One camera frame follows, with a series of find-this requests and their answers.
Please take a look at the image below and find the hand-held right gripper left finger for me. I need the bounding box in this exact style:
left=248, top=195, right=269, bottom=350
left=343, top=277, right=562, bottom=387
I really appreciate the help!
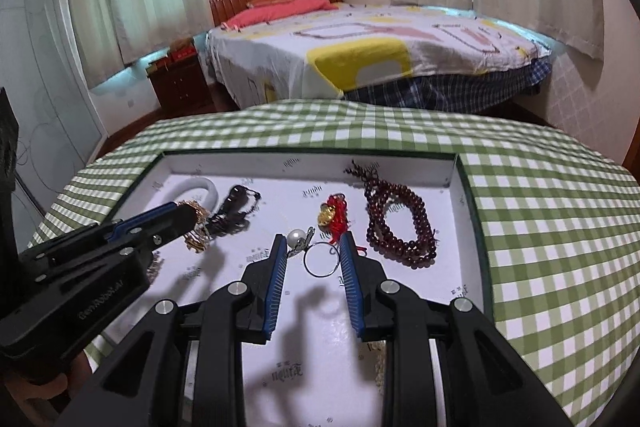
left=55, top=234, right=289, bottom=427

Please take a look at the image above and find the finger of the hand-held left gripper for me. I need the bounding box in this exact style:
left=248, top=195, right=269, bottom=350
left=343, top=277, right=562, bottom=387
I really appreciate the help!
left=99, top=201, right=181, bottom=241
left=127, top=206, right=199, bottom=254

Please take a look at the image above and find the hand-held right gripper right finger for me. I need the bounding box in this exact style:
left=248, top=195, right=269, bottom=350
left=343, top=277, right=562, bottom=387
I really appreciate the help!
left=337, top=231, right=571, bottom=427

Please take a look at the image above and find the gold chain ornament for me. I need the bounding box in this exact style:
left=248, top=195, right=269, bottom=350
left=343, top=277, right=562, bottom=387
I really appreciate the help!
left=182, top=202, right=213, bottom=253

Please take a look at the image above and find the silver ring with pearl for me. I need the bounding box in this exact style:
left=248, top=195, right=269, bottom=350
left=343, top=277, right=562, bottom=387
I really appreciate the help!
left=286, top=227, right=343, bottom=278

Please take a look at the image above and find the white bangle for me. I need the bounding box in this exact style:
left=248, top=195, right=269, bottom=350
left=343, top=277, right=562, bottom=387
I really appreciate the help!
left=167, top=177, right=220, bottom=218

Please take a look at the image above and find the green shallow cardboard box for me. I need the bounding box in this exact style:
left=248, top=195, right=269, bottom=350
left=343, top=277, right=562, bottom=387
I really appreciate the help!
left=82, top=151, right=496, bottom=427

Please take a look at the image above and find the black beaded hair tie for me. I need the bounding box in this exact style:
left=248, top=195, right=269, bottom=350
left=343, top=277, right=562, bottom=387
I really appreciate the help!
left=210, top=186, right=262, bottom=235

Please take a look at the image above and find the red knot gold charm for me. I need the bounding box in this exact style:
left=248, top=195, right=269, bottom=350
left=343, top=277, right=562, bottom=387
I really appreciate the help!
left=320, top=194, right=368, bottom=255

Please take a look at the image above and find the dark red bead bracelet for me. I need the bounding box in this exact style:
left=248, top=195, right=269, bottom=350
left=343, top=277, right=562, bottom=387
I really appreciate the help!
left=345, top=160, right=440, bottom=269

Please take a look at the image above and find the white pearl bracelet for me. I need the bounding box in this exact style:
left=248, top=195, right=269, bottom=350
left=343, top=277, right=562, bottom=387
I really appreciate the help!
left=370, top=342, right=388, bottom=395

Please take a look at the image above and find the person's left hand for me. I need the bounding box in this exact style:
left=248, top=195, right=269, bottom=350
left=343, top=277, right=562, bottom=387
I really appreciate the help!
left=4, top=351, right=94, bottom=409

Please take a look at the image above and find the dark wooden nightstand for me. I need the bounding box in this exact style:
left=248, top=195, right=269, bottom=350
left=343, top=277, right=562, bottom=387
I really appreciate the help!
left=147, top=52, right=213, bottom=118

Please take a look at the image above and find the black object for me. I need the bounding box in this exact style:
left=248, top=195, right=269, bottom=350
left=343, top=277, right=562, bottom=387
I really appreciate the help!
left=0, top=87, right=21, bottom=258

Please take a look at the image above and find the glass wardrobe door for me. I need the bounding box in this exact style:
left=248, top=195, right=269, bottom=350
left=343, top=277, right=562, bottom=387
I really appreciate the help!
left=0, top=0, right=108, bottom=253

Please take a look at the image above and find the red box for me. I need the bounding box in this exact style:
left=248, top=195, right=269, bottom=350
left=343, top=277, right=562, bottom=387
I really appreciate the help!
left=169, top=39, right=197, bottom=60

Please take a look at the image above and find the green checked tablecloth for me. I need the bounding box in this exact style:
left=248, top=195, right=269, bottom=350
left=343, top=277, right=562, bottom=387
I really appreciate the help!
left=27, top=99, right=640, bottom=427

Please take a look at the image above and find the bed with printed sheet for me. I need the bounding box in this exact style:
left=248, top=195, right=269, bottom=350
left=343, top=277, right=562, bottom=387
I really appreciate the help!
left=205, top=2, right=558, bottom=115

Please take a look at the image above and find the pink pillow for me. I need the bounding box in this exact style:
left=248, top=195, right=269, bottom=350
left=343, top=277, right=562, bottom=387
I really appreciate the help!
left=222, top=0, right=341, bottom=30

